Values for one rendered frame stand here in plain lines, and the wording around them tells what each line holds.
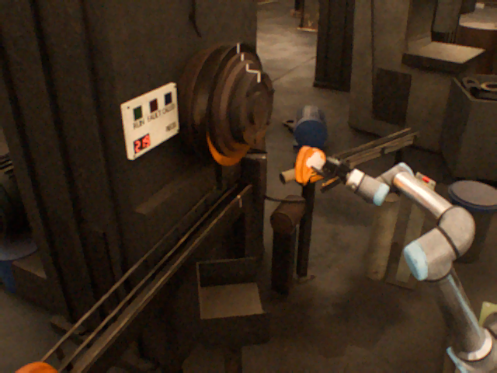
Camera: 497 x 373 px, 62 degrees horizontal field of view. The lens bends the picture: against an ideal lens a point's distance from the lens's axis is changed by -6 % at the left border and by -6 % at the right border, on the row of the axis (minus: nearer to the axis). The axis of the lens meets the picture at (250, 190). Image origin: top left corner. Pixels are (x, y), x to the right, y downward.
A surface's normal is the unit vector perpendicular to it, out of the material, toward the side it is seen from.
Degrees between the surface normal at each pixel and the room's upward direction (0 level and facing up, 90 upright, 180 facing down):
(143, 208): 0
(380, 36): 90
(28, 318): 0
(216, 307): 5
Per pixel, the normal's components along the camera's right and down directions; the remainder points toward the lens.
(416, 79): -0.65, 0.37
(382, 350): 0.01, -0.87
